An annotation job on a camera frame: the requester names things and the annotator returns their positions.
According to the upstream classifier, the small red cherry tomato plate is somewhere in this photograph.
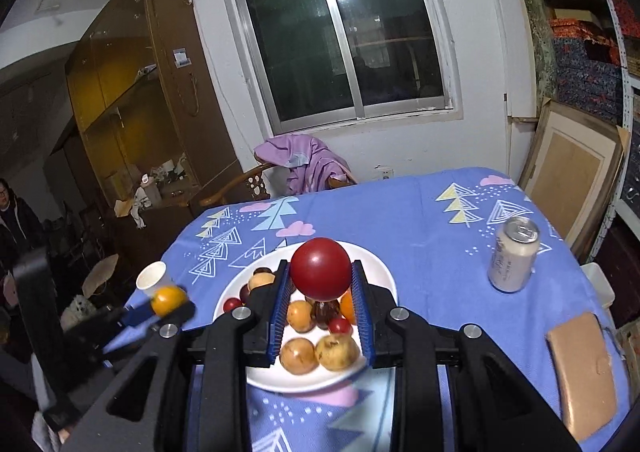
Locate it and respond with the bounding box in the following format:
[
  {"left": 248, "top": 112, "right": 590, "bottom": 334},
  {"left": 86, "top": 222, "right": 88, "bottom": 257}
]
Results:
[{"left": 329, "top": 317, "right": 352, "bottom": 335}]

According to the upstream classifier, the pale orange speckled fruit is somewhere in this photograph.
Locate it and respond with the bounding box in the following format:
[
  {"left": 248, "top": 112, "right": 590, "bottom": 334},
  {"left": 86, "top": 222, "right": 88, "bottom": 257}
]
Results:
[{"left": 286, "top": 301, "right": 316, "bottom": 334}]

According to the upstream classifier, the dark red plum in plate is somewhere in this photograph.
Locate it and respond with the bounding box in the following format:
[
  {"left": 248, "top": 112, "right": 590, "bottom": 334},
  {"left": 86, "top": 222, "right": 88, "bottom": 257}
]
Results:
[{"left": 310, "top": 299, "right": 342, "bottom": 331}]

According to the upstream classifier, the red tomato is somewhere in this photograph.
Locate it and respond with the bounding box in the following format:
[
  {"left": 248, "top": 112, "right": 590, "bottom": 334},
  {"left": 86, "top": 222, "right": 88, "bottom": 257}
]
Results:
[
  {"left": 290, "top": 238, "right": 352, "bottom": 302},
  {"left": 222, "top": 297, "right": 244, "bottom": 313}
]

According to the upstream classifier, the white paper cup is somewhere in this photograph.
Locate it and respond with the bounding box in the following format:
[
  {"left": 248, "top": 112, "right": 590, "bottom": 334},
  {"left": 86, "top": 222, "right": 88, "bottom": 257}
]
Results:
[{"left": 136, "top": 261, "right": 174, "bottom": 298}]

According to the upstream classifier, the purple cloth on chair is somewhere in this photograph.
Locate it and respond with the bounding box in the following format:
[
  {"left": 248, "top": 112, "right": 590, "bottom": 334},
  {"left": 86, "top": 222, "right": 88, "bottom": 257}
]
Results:
[{"left": 254, "top": 134, "right": 357, "bottom": 195}]

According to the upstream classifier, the wooden framed board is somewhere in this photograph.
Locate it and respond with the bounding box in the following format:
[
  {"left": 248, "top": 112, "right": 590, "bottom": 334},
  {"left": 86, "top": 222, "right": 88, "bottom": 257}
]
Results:
[{"left": 518, "top": 100, "right": 630, "bottom": 261}]

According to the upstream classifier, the shelf with patterned boxes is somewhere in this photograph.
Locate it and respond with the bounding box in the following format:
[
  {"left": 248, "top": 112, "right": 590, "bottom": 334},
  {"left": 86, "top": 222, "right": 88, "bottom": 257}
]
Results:
[{"left": 516, "top": 0, "right": 640, "bottom": 233}]

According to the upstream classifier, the tan leather wallet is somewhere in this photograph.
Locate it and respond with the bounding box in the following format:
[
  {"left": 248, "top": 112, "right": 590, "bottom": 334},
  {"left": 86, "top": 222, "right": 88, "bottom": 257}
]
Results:
[{"left": 546, "top": 313, "right": 617, "bottom": 442}]

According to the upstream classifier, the yellow-orange tomato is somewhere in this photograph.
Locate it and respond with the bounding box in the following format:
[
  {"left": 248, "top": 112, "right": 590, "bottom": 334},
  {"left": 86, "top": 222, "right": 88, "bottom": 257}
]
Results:
[{"left": 151, "top": 285, "right": 189, "bottom": 318}]

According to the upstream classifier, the dark chestnut-like fruit back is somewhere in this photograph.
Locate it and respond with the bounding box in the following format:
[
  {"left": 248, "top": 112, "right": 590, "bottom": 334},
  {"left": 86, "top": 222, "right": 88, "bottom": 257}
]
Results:
[{"left": 253, "top": 267, "right": 273, "bottom": 275}]

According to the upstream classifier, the white drink can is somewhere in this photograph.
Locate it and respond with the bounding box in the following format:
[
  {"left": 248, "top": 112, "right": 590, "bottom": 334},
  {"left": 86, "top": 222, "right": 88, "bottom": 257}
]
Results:
[{"left": 488, "top": 216, "right": 540, "bottom": 293}]

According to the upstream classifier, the wooden chair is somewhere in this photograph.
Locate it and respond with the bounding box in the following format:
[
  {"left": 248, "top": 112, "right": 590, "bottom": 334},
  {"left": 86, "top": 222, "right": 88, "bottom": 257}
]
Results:
[{"left": 198, "top": 159, "right": 357, "bottom": 209}]

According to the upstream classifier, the aluminium sliding window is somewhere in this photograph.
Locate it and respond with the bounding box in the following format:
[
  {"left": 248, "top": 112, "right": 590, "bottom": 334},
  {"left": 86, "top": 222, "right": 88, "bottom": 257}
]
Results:
[{"left": 227, "top": 0, "right": 463, "bottom": 135}]

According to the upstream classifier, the large tan round fruit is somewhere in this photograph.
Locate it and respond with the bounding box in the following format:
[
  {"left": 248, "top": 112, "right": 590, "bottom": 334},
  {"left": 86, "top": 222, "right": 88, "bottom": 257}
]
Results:
[{"left": 247, "top": 272, "right": 276, "bottom": 292}]

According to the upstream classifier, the white oval plate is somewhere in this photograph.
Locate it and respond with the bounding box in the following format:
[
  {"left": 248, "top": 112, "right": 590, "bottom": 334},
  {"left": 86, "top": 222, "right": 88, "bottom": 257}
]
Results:
[{"left": 213, "top": 241, "right": 398, "bottom": 394}]

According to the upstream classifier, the grey knit sleeve forearm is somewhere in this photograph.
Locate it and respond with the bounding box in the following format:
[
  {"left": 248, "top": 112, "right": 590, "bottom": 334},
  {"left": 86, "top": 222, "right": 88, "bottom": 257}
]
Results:
[{"left": 32, "top": 411, "right": 60, "bottom": 452}]

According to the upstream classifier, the orange-brown passion fruit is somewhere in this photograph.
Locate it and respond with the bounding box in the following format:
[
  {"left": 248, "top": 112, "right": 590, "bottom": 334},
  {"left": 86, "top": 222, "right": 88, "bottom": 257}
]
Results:
[{"left": 279, "top": 337, "right": 319, "bottom": 375}]

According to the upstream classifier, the orange mandarin in plate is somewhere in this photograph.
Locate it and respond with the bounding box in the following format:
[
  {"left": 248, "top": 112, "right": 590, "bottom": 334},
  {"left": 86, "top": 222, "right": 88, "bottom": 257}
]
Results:
[{"left": 340, "top": 291, "right": 356, "bottom": 325}]

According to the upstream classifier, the person in dark jacket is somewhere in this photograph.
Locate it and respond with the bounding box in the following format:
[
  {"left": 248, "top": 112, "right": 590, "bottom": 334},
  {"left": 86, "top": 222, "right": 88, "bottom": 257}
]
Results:
[{"left": 0, "top": 179, "right": 46, "bottom": 277}]

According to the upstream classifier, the yellowish potato-like fruit in plate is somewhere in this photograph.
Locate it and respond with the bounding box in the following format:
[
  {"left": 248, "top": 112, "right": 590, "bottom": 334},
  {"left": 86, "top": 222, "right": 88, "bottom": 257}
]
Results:
[{"left": 314, "top": 333, "right": 360, "bottom": 371}]

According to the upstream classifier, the person's left hand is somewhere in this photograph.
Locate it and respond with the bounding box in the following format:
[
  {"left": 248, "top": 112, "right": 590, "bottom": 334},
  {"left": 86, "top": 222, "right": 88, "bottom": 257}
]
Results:
[{"left": 47, "top": 427, "right": 70, "bottom": 449}]

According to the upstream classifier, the wooden cabinet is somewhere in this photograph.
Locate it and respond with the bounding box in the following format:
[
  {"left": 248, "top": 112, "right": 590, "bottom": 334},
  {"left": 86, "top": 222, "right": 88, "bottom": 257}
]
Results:
[{"left": 65, "top": 0, "right": 242, "bottom": 206}]

